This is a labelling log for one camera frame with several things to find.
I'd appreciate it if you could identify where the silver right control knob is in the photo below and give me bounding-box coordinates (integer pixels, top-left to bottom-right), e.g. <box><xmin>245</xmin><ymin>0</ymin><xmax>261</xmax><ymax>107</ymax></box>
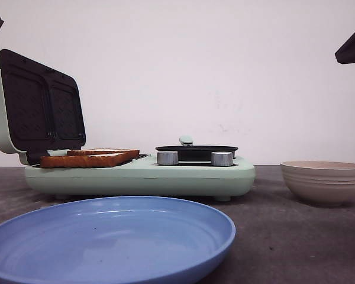
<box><xmin>211</xmin><ymin>151</ymin><xmax>234</xmax><ymax>167</ymax></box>

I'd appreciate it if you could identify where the black frying pan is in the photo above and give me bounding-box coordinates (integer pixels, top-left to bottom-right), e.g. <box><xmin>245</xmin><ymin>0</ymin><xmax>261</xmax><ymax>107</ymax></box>
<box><xmin>156</xmin><ymin>135</ymin><xmax>238</xmax><ymax>162</ymax></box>

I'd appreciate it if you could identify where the silver left control knob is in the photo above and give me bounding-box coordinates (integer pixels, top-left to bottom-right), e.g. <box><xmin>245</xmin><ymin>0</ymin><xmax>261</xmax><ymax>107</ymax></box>
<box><xmin>157</xmin><ymin>150</ymin><xmax>179</xmax><ymax>166</ymax></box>

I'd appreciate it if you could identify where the mint green hinged lid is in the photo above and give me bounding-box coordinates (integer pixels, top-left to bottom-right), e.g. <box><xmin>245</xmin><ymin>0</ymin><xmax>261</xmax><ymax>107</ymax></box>
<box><xmin>0</xmin><ymin>49</ymin><xmax>86</xmax><ymax>166</ymax></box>

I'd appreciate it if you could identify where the mint green breakfast maker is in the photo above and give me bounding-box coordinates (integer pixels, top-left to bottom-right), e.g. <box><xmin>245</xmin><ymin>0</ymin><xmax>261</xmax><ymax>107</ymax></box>
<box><xmin>25</xmin><ymin>155</ymin><xmax>256</xmax><ymax>201</ymax></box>

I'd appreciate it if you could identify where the silver control knob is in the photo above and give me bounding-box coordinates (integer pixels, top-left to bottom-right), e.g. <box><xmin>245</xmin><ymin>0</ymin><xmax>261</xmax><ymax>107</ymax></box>
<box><xmin>211</xmin><ymin>151</ymin><xmax>234</xmax><ymax>167</ymax></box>
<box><xmin>157</xmin><ymin>150</ymin><xmax>179</xmax><ymax>166</ymax></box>

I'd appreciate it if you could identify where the blue plate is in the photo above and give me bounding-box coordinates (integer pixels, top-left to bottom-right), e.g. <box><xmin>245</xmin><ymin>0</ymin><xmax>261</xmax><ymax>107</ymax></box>
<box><xmin>0</xmin><ymin>196</ymin><xmax>236</xmax><ymax>283</ymax></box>

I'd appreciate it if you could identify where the cream ribbed bowl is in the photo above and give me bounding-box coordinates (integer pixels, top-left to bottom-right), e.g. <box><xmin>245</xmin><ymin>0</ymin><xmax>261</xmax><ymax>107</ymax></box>
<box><xmin>280</xmin><ymin>161</ymin><xmax>355</xmax><ymax>206</ymax></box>

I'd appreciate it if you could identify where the toast slice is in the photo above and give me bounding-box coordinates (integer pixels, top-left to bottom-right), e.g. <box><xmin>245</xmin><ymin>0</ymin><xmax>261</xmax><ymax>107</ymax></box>
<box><xmin>67</xmin><ymin>149</ymin><xmax>140</xmax><ymax>159</ymax></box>
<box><xmin>40</xmin><ymin>152</ymin><xmax>135</xmax><ymax>168</ymax></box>

